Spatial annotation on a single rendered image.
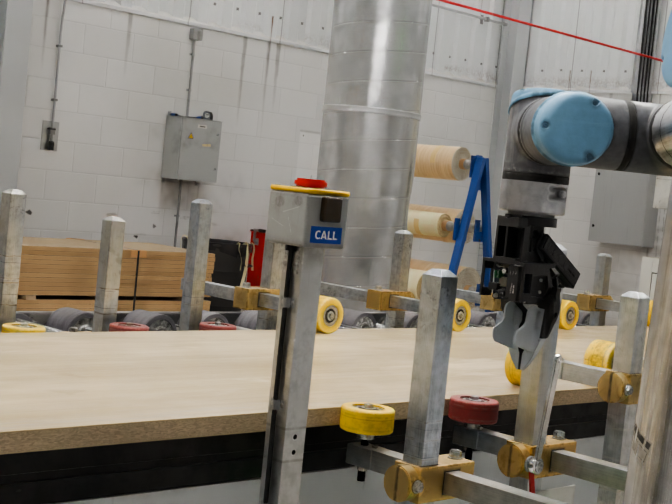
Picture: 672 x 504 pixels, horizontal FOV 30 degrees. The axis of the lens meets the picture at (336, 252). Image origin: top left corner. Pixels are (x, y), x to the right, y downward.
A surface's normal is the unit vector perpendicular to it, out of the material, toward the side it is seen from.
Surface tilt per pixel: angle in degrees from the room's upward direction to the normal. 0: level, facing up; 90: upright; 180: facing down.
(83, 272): 90
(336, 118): 90
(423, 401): 90
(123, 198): 90
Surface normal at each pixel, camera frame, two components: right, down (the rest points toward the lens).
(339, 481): 0.70, 0.11
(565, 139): 0.01, 0.06
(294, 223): -0.71, -0.04
